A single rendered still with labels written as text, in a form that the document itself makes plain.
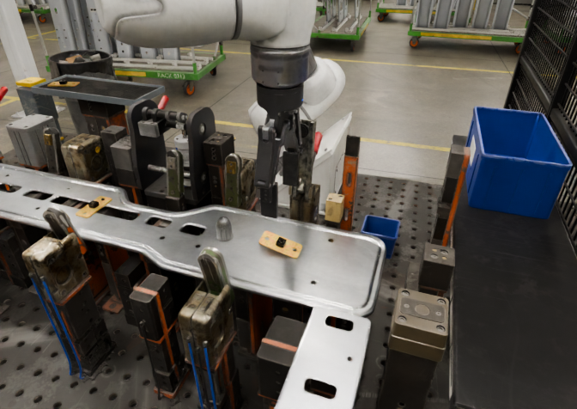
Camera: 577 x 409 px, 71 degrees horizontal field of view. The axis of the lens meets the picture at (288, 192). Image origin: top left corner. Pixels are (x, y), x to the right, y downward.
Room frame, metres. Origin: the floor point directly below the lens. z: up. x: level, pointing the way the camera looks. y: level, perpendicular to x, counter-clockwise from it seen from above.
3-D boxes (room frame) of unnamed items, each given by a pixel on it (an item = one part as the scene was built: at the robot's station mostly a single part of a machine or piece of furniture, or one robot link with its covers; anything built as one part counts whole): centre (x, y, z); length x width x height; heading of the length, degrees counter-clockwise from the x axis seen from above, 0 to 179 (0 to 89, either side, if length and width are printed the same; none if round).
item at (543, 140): (0.86, -0.52, 1.10); 0.30 x 0.17 x 0.13; 162
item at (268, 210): (0.58, 0.03, 1.16); 0.03 x 0.01 x 0.07; 71
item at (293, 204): (0.79, -0.04, 0.88); 0.07 x 0.06 x 0.35; 161
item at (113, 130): (1.02, 0.48, 0.90); 0.05 x 0.05 x 0.40; 71
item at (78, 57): (3.46, 1.74, 0.36); 0.54 x 0.50 x 0.73; 163
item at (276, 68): (0.64, 0.01, 1.37); 0.09 x 0.09 x 0.06
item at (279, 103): (0.64, 0.01, 1.30); 0.08 x 0.07 x 0.09; 161
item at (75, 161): (0.99, 0.56, 0.89); 0.13 x 0.11 x 0.38; 161
